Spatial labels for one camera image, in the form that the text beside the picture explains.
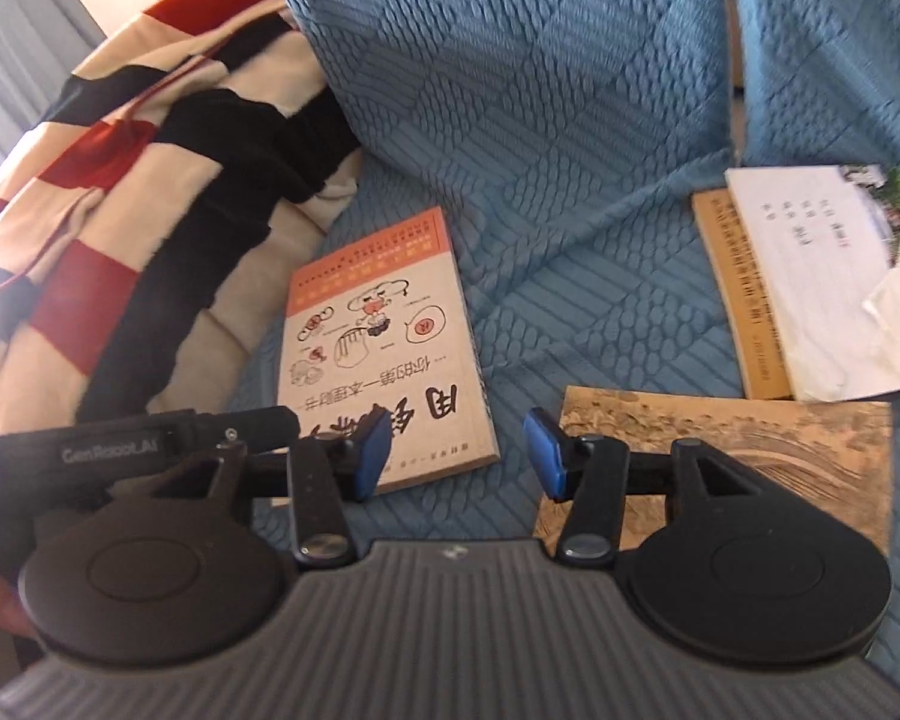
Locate yellow-brown book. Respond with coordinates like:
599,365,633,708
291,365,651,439
691,191,796,401

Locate brown painting book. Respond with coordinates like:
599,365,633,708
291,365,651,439
532,386,895,550

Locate red black striped blanket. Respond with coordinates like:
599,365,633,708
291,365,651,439
0,0,365,421

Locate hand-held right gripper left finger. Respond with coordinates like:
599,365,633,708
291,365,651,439
105,405,396,567

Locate orange white cartoon book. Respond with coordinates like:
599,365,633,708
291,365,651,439
274,205,501,497

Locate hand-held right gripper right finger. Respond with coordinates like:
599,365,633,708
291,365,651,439
523,409,777,567

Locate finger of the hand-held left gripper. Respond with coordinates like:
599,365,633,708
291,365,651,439
195,405,301,455

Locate blue-grey curtain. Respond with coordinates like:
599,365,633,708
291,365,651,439
0,0,102,196

